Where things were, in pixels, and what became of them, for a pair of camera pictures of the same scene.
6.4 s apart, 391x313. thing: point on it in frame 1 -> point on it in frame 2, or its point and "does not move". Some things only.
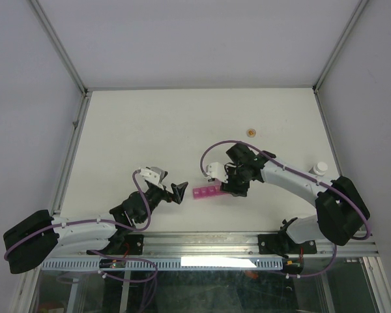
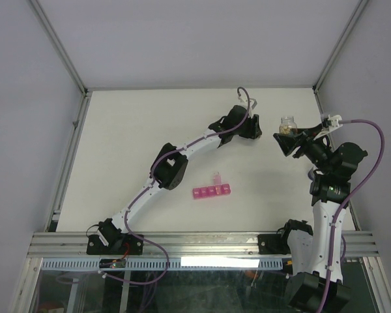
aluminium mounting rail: x=236 y=246 does not move
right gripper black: x=233 y=189 -> x=287 y=141
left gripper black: x=177 y=190 -> x=255 y=131
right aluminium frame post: x=322 y=77 does not move
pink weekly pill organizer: x=204 y=192 does not move
